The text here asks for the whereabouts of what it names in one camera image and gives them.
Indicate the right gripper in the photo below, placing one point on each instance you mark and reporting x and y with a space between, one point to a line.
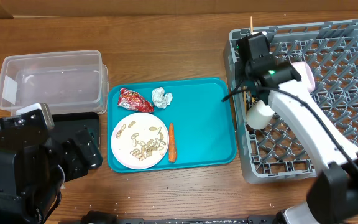
242 83

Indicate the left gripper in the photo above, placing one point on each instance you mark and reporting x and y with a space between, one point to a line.
78 165

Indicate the white cup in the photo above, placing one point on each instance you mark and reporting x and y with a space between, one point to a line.
259 115

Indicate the pink bowl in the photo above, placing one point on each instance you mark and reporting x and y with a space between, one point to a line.
306 75

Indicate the teal serving tray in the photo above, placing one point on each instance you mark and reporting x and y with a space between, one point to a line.
203 123

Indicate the white plate with peanuts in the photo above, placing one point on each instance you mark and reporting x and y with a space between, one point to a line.
139 141

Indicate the red snack wrapper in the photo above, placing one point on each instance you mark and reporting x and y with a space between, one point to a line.
132 100

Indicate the orange carrot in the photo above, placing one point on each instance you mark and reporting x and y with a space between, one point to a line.
172 150

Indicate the white tissue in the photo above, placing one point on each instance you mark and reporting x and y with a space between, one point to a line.
160 98

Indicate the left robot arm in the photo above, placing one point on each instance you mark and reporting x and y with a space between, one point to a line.
36 159

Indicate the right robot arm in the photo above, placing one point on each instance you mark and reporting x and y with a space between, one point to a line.
285 89

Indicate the grey dishwasher rack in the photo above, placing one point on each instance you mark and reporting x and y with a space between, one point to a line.
331 50

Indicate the black tray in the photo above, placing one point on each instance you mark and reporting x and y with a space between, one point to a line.
66 125

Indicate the clear plastic bin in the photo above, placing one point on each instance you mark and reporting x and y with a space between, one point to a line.
69 82

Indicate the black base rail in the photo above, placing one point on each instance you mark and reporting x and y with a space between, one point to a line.
96 217

